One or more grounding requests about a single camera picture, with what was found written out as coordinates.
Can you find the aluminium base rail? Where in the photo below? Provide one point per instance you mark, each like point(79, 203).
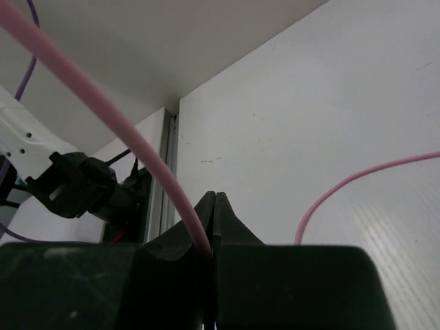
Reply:
point(161, 211)

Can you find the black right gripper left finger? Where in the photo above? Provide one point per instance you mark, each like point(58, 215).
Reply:
point(163, 284)

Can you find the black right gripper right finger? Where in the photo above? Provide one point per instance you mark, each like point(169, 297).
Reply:
point(261, 286)

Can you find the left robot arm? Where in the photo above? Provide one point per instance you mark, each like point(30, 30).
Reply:
point(68, 182)

